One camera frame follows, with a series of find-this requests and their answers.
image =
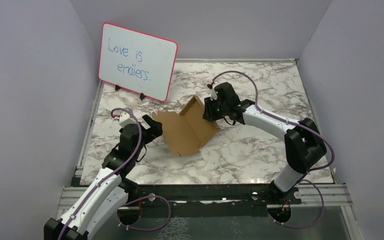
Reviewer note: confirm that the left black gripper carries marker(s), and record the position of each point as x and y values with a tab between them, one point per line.
155	130

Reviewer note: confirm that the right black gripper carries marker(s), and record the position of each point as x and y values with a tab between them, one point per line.
208	114

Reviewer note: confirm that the brown cardboard box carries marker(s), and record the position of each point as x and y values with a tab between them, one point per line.
186	132

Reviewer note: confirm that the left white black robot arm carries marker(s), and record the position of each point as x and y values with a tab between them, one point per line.
110	189

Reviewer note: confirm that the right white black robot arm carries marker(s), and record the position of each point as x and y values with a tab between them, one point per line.
303	144

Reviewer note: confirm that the pink framed whiteboard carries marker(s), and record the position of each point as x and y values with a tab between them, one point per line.
137	61

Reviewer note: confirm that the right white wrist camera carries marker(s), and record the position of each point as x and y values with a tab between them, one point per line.
213	95

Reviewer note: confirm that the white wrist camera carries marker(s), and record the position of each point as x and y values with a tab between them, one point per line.
213	95
125	119

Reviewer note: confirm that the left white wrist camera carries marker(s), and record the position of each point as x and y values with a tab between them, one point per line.
125	119

